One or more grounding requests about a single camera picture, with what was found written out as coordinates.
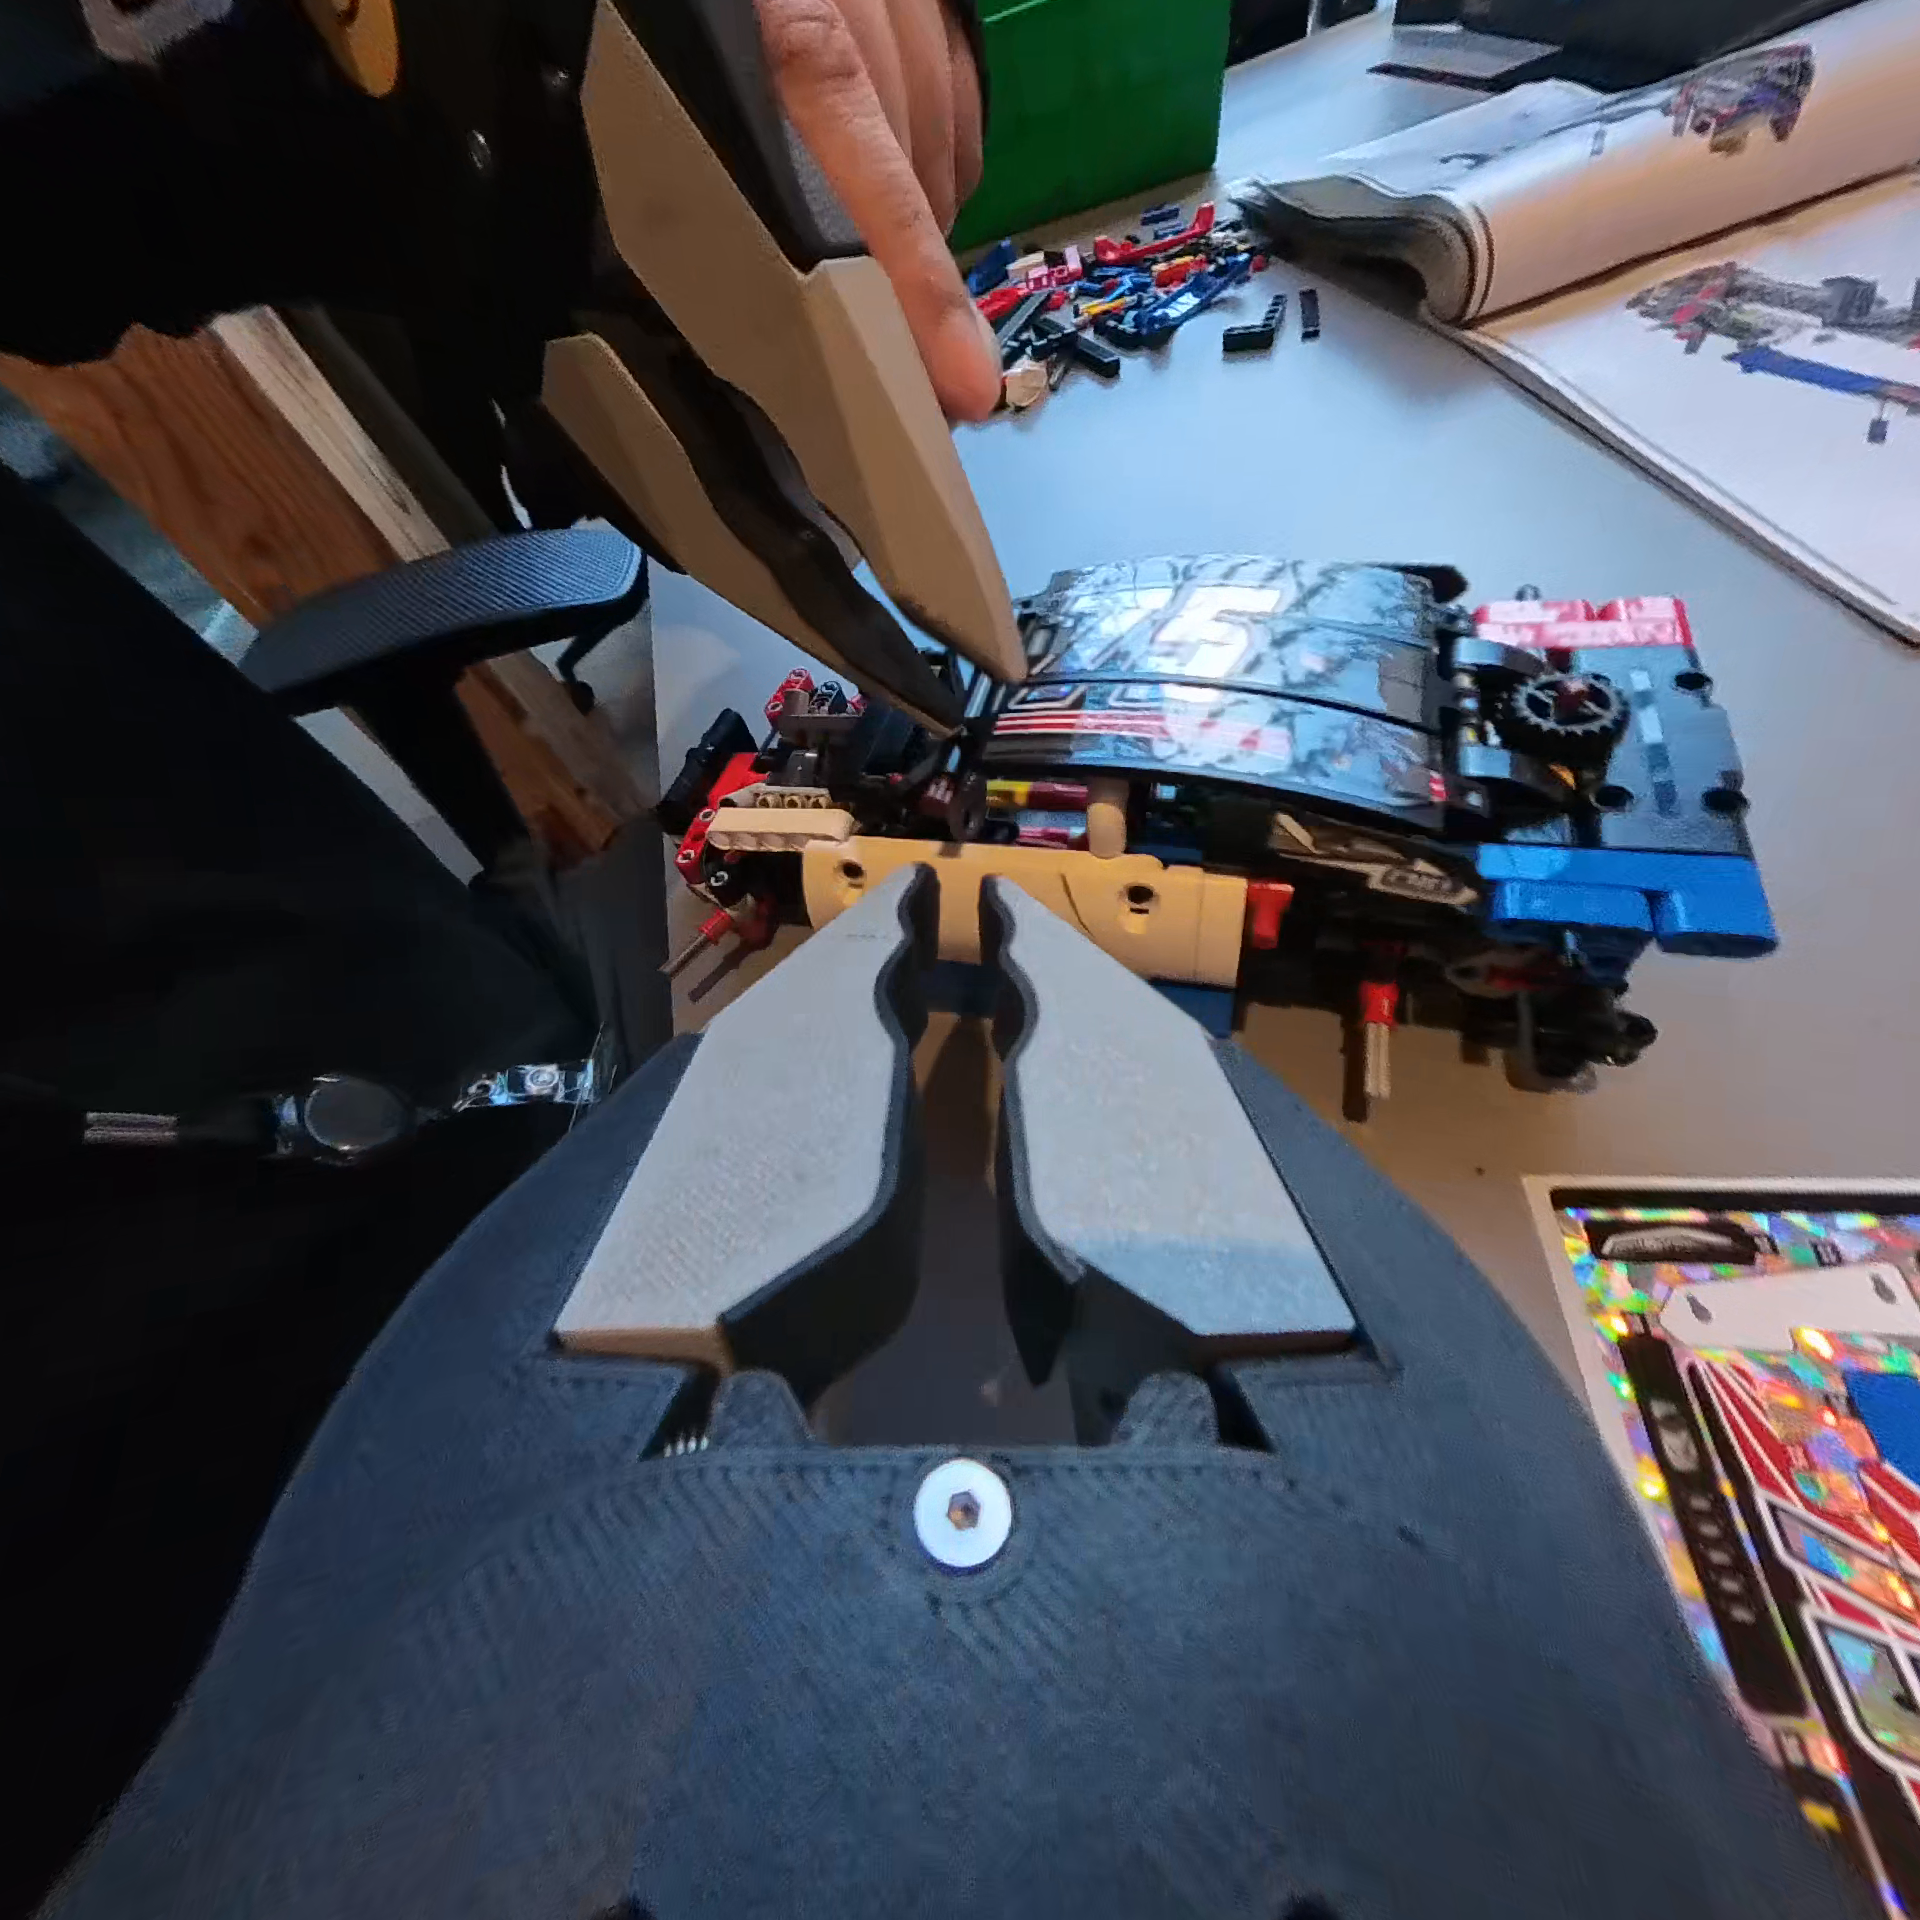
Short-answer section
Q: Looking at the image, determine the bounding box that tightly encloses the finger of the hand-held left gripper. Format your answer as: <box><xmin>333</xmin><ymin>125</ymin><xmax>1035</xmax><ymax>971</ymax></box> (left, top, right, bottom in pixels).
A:
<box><xmin>538</xmin><ymin>330</ymin><xmax>967</xmax><ymax>739</ymax></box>
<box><xmin>576</xmin><ymin>0</ymin><xmax>1033</xmax><ymax>686</ymax></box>

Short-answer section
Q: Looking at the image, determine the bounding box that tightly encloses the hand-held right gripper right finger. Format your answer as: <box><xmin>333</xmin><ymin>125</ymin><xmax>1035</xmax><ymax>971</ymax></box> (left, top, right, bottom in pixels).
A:
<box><xmin>980</xmin><ymin>871</ymin><xmax>1361</xmax><ymax>1447</ymax></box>

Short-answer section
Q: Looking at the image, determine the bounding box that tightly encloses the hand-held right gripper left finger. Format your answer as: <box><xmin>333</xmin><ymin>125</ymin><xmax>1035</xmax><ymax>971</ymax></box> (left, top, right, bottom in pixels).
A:
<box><xmin>551</xmin><ymin>861</ymin><xmax>943</xmax><ymax>1410</ymax></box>

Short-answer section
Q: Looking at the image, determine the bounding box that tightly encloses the pile of toy bricks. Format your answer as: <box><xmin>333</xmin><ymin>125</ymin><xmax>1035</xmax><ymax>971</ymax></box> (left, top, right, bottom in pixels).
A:
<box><xmin>961</xmin><ymin>196</ymin><xmax>1277</xmax><ymax>414</ymax></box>

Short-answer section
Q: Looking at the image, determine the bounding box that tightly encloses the toy brick car model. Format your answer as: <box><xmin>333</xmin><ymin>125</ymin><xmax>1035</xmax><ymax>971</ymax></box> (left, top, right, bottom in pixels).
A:
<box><xmin>659</xmin><ymin>554</ymin><xmax>1780</xmax><ymax>1120</ymax></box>

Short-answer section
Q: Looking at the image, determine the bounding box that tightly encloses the holographic sticker sheet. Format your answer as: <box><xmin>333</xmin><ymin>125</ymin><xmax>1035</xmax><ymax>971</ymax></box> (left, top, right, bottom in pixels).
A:
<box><xmin>1521</xmin><ymin>1174</ymin><xmax>1920</xmax><ymax>1920</ymax></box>

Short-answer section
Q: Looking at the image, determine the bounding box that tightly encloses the grey desk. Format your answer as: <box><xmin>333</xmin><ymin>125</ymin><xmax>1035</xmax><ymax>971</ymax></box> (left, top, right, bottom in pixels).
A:
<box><xmin>649</xmin><ymin>15</ymin><xmax>1920</xmax><ymax>1651</ymax></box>

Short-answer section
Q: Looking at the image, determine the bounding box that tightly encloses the person's left hand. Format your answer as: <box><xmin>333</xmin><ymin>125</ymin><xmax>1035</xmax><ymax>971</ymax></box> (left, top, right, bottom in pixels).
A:
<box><xmin>753</xmin><ymin>0</ymin><xmax>1005</xmax><ymax>426</ymax></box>

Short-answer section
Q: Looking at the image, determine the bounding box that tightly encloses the black chair armrest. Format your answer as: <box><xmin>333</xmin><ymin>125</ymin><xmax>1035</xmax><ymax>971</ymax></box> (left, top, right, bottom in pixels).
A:
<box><xmin>241</xmin><ymin>526</ymin><xmax>649</xmax><ymax>719</ymax></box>

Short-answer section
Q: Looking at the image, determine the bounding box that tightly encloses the wooden panel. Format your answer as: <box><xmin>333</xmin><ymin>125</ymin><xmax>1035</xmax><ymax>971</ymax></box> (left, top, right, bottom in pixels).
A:
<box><xmin>0</xmin><ymin>309</ymin><xmax>661</xmax><ymax>860</ymax></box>

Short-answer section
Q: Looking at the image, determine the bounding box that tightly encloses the green storage bin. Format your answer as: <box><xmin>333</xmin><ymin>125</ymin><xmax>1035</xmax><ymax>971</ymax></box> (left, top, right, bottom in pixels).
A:
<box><xmin>946</xmin><ymin>0</ymin><xmax>1236</xmax><ymax>252</ymax></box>

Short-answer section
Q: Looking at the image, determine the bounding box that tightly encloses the open instruction booklet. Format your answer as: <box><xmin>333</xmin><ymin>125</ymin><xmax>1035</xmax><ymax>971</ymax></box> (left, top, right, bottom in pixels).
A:
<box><xmin>1231</xmin><ymin>36</ymin><xmax>1920</xmax><ymax>645</ymax></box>

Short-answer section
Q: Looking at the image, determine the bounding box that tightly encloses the lanyard with badge clip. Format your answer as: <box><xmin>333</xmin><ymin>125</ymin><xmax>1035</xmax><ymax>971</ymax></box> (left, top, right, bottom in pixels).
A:
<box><xmin>80</xmin><ymin>1052</ymin><xmax>624</xmax><ymax>1167</ymax></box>

